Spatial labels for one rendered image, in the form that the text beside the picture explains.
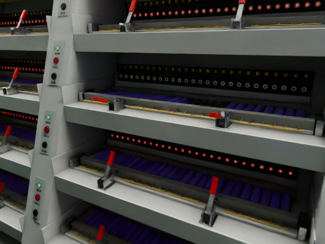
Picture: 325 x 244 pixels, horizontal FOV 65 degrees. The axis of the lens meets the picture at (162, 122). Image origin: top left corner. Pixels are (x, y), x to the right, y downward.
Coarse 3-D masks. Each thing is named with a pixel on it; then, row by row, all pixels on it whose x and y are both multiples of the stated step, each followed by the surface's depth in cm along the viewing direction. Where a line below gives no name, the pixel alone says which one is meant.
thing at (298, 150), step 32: (64, 96) 67; (256, 96) 62; (288, 96) 58; (128, 128) 59; (160, 128) 55; (192, 128) 51; (256, 128) 49; (320, 128) 44; (288, 160) 44; (320, 160) 41
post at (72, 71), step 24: (72, 0) 68; (96, 0) 73; (120, 0) 82; (48, 48) 71; (72, 48) 68; (48, 72) 71; (72, 72) 69; (96, 72) 77; (48, 96) 71; (72, 144) 73; (48, 168) 69; (48, 192) 69; (48, 216) 69; (24, 240) 73
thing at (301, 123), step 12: (96, 96) 69; (108, 96) 67; (120, 96) 66; (156, 108) 60; (168, 108) 59; (180, 108) 57; (192, 108) 56; (204, 108) 55; (216, 108) 54; (240, 120) 50; (252, 120) 50; (264, 120) 49; (276, 120) 48; (288, 120) 47; (300, 120) 46; (312, 120) 46
